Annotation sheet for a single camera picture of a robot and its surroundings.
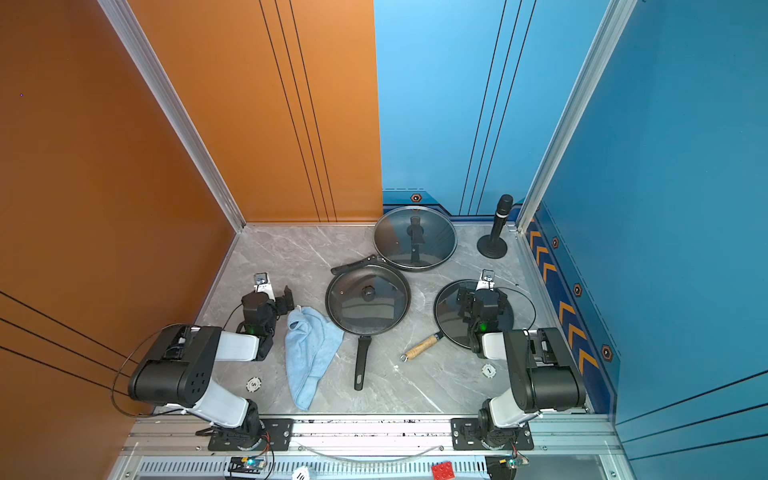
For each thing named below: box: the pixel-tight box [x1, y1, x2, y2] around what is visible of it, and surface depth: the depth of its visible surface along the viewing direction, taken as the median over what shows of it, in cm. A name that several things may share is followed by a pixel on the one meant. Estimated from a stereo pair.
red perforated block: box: [431, 461, 455, 480], surface depth 69 cm
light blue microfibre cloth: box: [285, 306, 345, 412], surface depth 88 cm
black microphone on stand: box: [477, 194, 514, 259], surface depth 104 cm
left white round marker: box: [245, 376, 262, 393], surface depth 83 cm
